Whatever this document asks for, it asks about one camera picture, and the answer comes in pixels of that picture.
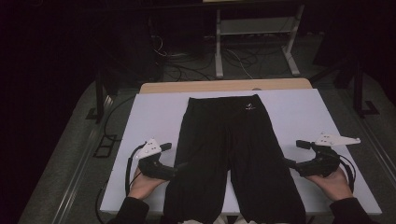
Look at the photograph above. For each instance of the metal floor rail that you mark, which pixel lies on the metal floor rail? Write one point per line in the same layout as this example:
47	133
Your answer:
77	174
378	146

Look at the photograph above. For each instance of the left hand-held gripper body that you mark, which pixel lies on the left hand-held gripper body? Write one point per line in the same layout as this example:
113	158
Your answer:
148	149

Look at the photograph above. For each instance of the white metal stand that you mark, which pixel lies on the white metal stand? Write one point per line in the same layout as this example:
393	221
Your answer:
255	26

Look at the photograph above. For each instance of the person's right hand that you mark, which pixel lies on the person's right hand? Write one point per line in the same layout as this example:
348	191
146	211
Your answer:
333	185

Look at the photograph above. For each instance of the wooden table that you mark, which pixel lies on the wooden table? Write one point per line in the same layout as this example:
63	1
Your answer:
218	85

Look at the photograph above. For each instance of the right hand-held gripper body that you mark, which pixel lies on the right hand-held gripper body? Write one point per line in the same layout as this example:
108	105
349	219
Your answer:
323	161

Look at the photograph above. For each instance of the person's left hand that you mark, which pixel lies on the person's left hand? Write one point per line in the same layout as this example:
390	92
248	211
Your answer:
144	185

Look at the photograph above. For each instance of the black pants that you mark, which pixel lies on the black pants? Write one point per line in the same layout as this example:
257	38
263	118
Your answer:
230	149

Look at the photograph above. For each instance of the white table board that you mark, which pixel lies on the white table board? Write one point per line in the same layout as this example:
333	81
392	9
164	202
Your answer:
286	112

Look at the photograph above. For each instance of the black metal stand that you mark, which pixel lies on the black metal stand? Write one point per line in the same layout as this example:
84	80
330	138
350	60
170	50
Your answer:
358	90
100	99

